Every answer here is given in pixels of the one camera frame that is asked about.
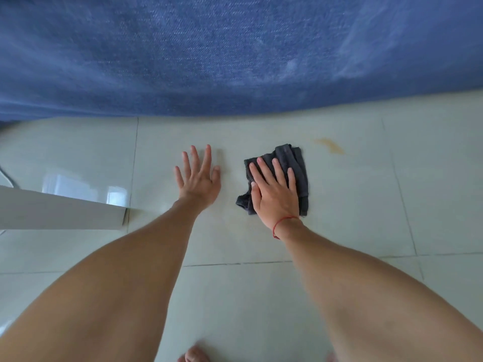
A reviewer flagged person's left hand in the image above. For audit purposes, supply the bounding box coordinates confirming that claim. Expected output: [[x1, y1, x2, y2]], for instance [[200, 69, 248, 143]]
[[174, 145, 222, 208]]

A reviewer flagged person's right forearm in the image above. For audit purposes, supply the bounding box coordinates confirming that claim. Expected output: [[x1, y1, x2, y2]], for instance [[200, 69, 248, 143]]
[[275, 218, 483, 362]]

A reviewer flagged person's left forearm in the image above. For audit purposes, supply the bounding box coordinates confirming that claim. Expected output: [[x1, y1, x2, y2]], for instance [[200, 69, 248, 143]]
[[0, 199, 205, 362]]

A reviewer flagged white furniture panel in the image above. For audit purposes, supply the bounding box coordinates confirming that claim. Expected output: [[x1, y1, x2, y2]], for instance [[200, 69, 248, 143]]
[[0, 185, 128, 231]]

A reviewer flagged dark grey cleaning cloth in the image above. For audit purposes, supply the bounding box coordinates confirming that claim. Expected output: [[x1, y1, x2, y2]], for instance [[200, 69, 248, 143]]
[[236, 144, 309, 217]]

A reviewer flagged person's right hand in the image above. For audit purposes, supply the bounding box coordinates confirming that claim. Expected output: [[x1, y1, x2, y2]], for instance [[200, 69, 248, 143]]
[[249, 157, 302, 231]]

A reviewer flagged blue fabric sofa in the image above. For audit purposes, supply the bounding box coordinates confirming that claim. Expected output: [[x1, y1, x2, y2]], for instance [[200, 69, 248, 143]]
[[0, 0, 483, 123]]

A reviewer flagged red string bracelet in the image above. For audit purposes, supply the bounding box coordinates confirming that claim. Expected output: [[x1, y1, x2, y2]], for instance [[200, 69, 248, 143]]
[[272, 216, 301, 240]]

